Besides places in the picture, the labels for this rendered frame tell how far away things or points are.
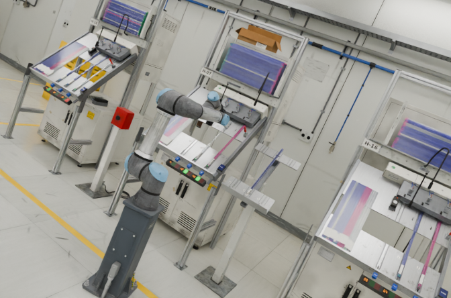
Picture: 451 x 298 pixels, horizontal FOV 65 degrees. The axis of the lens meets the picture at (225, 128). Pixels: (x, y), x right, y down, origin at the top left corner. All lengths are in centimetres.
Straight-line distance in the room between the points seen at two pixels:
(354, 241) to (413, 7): 282
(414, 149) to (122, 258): 195
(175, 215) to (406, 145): 182
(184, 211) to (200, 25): 284
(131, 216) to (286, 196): 263
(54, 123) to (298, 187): 277
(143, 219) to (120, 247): 21
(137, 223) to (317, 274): 132
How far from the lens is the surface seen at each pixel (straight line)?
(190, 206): 294
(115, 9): 382
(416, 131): 266
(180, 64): 503
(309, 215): 432
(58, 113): 393
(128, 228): 206
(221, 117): 224
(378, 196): 258
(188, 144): 266
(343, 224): 238
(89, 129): 360
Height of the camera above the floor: 138
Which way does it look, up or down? 8 degrees down
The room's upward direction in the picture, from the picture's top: 24 degrees clockwise
